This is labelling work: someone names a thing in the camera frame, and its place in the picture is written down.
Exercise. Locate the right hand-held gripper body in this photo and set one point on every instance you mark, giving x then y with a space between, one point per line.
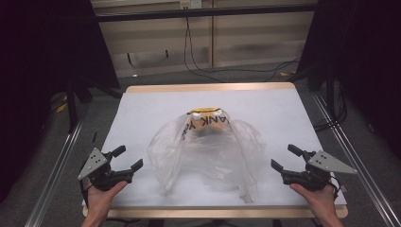
315 175

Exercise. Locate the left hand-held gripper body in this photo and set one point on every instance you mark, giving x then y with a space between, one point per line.
104 176

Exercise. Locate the clear plastic bag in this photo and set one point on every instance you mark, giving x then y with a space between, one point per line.
208 157

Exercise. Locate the orange juice bottle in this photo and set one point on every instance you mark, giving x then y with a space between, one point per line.
196 116
218 124

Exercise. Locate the person's left hand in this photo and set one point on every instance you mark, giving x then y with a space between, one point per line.
102 198

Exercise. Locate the person's right hand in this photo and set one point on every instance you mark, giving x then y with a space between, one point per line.
318 201

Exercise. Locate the white table mat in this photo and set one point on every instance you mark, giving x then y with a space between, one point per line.
142 110

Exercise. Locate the black metal stand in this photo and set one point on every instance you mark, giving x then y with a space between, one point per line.
72 107

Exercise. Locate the dark curtain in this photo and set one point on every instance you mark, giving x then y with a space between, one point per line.
362 63
47 78

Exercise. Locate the wooden table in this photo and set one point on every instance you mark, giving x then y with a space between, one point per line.
208 87

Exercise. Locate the black horizontal bar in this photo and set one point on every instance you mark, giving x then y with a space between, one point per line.
205 13

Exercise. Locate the metal floor rail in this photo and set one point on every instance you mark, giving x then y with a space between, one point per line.
362 167
53 176

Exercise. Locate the wall power outlet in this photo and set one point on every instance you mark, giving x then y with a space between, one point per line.
190 3

